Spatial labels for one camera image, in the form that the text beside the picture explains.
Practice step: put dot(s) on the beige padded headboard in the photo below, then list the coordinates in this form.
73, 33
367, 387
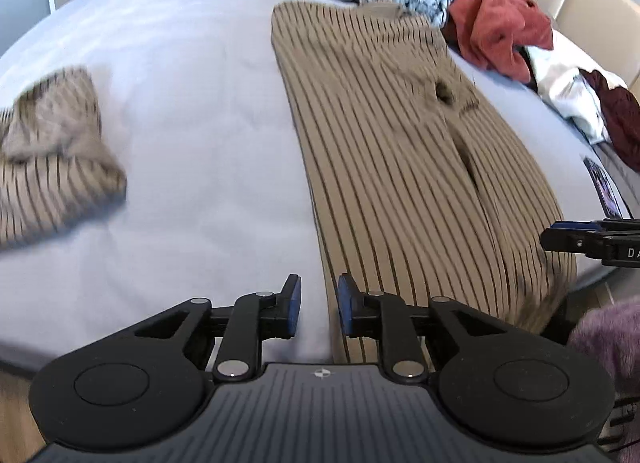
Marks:
608, 30

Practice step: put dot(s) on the rust red fleece blanket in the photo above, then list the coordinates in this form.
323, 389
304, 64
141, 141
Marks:
491, 34

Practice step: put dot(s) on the tan striped shirt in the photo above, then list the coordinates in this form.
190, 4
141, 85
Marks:
419, 187

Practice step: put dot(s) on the patterned card on bed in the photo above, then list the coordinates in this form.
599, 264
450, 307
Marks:
604, 189

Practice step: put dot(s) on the white garment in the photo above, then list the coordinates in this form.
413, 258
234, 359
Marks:
557, 74

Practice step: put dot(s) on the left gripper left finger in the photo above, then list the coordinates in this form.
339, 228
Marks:
252, 320

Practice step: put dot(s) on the tan striped shorts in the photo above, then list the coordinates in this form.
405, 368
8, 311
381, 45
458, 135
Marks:
56, 170

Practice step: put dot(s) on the dark maroon garment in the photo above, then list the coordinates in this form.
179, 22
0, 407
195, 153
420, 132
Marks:
621, 114

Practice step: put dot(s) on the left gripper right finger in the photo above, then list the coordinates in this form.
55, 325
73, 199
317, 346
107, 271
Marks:
395, 327

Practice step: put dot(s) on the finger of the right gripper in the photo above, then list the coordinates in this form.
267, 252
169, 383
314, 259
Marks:
568, 236

